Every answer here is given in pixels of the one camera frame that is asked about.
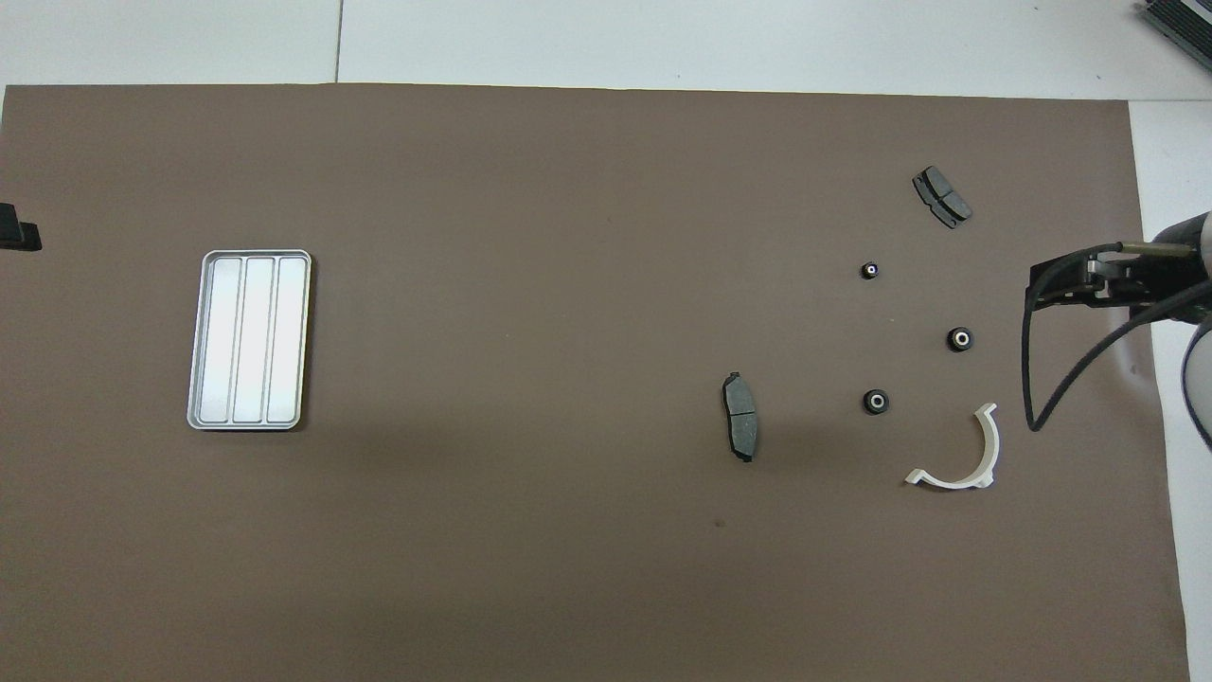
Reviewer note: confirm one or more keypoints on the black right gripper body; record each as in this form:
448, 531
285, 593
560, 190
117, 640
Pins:
1174, 289

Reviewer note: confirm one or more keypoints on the small black bearing gear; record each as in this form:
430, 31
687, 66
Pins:
869, 271

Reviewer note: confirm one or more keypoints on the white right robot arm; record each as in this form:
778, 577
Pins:
1199, 379

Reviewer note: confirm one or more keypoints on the silver metal tray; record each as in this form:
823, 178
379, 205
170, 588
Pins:
251, 341

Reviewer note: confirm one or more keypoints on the short grey brake pad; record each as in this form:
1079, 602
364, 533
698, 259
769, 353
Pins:
942, 196

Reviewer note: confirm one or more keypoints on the grey ribbed device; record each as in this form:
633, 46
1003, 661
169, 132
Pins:
1184, 24

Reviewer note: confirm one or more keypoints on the long grey brake pad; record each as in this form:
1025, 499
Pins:
739, 417

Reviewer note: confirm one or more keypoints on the brown table mat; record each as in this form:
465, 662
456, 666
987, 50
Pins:
568, 284

